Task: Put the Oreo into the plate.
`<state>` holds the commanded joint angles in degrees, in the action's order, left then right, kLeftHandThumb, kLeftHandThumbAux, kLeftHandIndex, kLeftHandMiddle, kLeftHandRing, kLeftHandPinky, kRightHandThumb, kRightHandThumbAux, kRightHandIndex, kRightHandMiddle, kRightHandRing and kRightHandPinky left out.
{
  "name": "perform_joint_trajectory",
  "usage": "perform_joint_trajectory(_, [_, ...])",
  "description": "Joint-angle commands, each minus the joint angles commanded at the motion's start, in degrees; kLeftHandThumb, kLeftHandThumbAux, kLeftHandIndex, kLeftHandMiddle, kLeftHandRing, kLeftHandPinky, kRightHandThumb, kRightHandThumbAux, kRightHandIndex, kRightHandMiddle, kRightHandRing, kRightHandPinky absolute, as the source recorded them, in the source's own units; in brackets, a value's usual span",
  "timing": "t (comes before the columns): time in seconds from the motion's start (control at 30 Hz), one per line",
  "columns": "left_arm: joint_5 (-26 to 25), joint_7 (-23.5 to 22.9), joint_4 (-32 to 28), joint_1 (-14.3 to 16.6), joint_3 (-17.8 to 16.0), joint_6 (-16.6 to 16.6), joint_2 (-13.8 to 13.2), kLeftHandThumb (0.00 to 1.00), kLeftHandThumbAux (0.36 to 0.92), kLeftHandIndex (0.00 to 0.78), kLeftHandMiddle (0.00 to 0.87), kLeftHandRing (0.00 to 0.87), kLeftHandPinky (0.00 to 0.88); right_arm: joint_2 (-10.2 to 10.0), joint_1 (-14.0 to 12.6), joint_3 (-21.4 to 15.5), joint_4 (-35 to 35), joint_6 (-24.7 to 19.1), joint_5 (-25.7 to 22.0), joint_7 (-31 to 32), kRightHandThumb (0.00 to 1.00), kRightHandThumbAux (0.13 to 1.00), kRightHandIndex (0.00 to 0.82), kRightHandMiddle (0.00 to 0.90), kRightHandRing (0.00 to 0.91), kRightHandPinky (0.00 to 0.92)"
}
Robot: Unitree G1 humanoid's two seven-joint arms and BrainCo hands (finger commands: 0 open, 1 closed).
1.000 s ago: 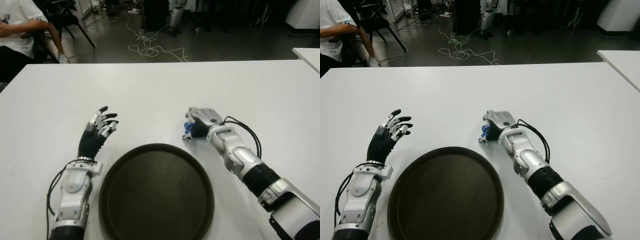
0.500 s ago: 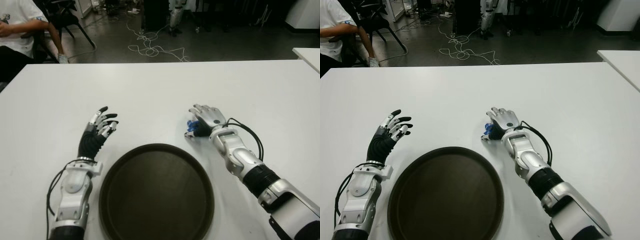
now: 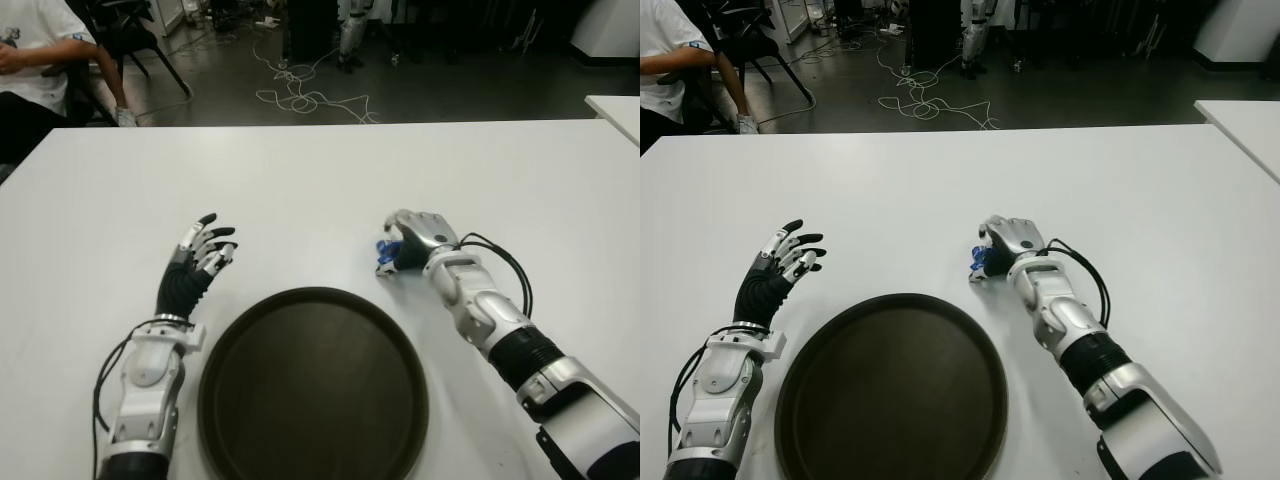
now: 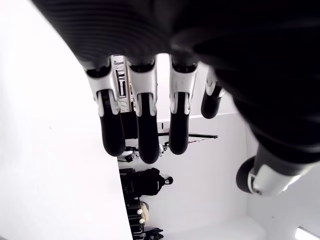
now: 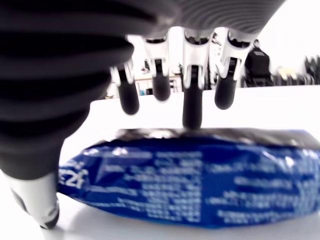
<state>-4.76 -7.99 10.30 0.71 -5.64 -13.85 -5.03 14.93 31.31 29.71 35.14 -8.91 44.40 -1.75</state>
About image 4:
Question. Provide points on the beige round cushions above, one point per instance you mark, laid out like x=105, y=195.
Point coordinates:
x=143, y=211

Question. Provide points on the black metal stand bar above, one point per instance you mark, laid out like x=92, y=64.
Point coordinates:
x=200, y=136

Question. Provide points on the seated figure in black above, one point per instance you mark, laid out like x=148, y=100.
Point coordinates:
x=147, y=181

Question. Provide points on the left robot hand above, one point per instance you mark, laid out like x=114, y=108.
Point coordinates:
x=225, y=37

